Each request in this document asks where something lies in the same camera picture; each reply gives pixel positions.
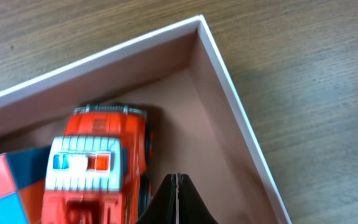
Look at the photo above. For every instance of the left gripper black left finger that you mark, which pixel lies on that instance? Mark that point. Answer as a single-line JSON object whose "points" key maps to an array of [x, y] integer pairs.
{"points": [[162, 208]]}

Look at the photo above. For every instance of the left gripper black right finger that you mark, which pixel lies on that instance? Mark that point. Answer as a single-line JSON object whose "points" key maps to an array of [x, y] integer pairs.
{"points": [[192, 209]]}

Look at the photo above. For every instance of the multicoloured puzzle cube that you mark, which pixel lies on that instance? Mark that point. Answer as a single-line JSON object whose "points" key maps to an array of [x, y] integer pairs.
{"points": [[22, 183]]}

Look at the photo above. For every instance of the white cardboard box pink interior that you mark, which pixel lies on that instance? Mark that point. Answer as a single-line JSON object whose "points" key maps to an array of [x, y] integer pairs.
{"points": [[201, 129]]}

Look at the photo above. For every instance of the red toy fire truck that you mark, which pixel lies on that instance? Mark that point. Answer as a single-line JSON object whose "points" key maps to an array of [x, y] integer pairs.
{"points": [[97, 170]]}

